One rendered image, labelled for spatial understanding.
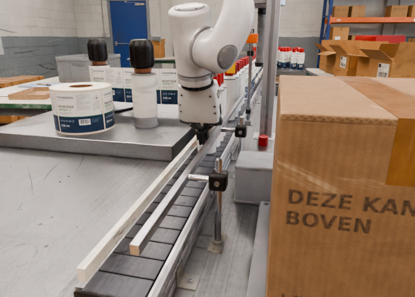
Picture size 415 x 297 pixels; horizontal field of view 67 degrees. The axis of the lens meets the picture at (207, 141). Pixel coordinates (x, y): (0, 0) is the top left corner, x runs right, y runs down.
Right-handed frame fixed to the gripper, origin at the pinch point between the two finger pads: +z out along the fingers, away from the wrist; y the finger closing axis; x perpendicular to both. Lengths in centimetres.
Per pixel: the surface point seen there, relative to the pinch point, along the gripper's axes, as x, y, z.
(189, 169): 23.5, -4.0, -10.6
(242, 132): -1.4, -10.0, -0.8
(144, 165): 1.1, 18.1, 11.6
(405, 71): -166, -104, 59
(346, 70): -243, -80, 95
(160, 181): 21.7, 3.2, -4.8
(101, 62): -52, 58, 4
